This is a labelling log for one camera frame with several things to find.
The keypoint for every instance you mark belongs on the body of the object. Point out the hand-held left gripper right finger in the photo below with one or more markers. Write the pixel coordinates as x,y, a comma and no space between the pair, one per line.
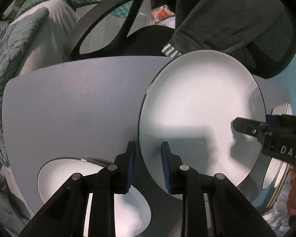
165,167

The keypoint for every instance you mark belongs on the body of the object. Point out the clear crinkled plastic sheet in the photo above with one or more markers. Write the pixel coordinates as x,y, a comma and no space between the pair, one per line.
276,214

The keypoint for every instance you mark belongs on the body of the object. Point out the black office chair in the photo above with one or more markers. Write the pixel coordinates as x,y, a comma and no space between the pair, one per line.
148,39

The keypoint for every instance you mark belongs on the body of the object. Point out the white plate with black rim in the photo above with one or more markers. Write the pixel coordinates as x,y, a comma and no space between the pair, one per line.
133,212
199,108

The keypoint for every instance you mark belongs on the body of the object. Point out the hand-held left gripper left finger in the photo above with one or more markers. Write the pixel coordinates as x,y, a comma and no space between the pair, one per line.
130,167

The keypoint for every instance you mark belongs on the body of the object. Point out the white bowl with black rim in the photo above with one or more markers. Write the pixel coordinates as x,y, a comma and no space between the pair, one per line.
273,175

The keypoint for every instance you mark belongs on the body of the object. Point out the grey quilted blanket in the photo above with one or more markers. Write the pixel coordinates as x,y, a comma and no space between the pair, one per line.
9,54

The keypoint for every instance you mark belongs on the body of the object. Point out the dark fleece garment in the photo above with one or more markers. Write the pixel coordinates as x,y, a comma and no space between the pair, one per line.
224,12

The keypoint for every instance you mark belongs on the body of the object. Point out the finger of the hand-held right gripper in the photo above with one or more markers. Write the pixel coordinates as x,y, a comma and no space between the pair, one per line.
273,119
249,127

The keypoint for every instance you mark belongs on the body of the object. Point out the white bed sheet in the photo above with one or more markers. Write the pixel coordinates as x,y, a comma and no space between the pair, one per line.
56,29

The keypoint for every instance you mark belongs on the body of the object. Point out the orange and white plastic bag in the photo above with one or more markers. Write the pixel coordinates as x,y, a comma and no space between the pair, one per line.
162,13

